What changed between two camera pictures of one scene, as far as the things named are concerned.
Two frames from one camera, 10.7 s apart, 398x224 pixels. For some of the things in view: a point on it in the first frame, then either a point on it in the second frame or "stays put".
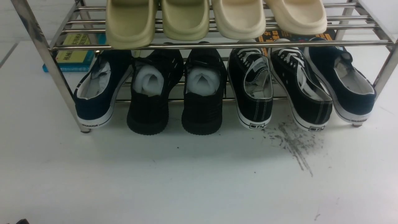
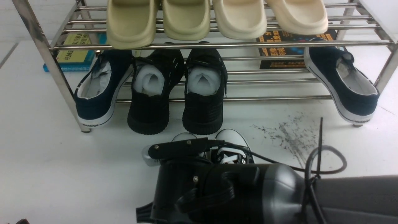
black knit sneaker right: [204, 92] stays put
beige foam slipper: [301, 17] stays put
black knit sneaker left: [154, 73] stays put
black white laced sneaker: [310, 100] to [183, 136]
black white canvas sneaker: [250, 74] to [229, 154]
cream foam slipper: [239, 19] stays put
